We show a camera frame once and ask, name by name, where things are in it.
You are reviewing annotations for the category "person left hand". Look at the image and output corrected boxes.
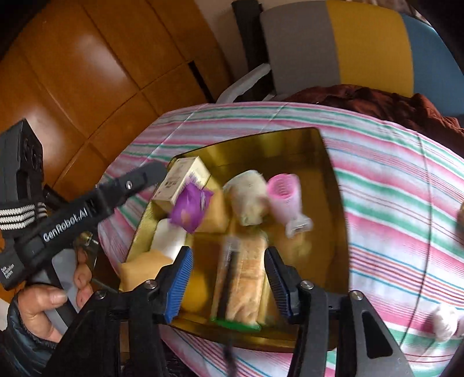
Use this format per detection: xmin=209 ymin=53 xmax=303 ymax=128
xmin=17 ymin=248 xmax=94 ymax=343

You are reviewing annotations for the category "white wrapped soft item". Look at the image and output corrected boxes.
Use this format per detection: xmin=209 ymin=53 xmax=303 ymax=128
xmin=431 ymin=303 xmax=463 ymax=343

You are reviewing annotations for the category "orange wooden wardrobe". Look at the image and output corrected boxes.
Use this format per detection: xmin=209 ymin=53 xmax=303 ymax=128
xmin=1 ymin=1 xmax=233 ymax=200

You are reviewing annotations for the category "clear cracker pack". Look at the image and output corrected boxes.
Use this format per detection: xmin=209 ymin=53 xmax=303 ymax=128
xmin=211 ymin=232 xmax=267 ymax=331

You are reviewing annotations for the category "pink plastic hair roller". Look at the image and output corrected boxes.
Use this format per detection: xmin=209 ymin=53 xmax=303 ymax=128
xmin=267 ymin=174 xmax=313 ymax=239

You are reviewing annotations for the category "white tissue block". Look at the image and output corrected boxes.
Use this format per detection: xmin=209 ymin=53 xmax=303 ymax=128
xmin=150 ymin=218 xmax=187 ymax=261

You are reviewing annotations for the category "white bed side rail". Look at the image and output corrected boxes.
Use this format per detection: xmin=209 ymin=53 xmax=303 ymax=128
xmin=216 ymin=63 xmax=271 ymax=104

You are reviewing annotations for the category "dark red blanket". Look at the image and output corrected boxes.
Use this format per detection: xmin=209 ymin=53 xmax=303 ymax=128
xmin=286 ymin=85 xmax=464 ymax=156

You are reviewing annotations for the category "cream cardboard box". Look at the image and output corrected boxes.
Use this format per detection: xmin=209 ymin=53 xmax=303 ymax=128
xmin=152 ymin=157 xmax=211 ymax=214

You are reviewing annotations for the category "striped pink green bedsheet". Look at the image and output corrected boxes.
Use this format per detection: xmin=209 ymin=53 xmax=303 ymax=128
xmin=102 ymin=102 xmax=463 ymax=376

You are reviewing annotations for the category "purple snack packet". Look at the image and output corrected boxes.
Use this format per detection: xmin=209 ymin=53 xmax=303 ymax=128
xmin=170 ymin=182 xmax=214 ymax=233

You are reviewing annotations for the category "grey yellow blue headboard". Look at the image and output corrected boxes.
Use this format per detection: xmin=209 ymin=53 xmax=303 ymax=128
xmin=260 ymin=1 xmax=463 ymax=117

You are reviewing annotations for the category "cream rolled sock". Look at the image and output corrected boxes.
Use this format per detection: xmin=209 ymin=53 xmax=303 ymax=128
xmin=223 ymin=170 xmax=269 ymax=226

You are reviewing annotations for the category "gold rectangular tin box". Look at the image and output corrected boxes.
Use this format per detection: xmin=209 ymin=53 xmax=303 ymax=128
xmin=123 ymin=126 xmax=351 ymax=353

